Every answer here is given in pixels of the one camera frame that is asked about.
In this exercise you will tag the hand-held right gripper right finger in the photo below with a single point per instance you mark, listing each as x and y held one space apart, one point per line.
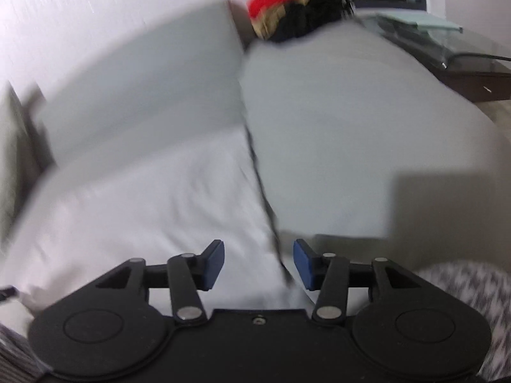
302 262

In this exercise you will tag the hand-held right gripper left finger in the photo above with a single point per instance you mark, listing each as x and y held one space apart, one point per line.
215 264

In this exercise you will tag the red and black clothes pile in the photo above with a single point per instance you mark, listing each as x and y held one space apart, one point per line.
299 4

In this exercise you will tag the grey sofa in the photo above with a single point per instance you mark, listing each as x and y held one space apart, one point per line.
327 127

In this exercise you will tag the person's houndstooth trouser leg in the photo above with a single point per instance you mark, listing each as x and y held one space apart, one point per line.
471 299

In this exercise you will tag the glass-topped dark table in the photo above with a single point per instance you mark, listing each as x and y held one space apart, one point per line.
447 48

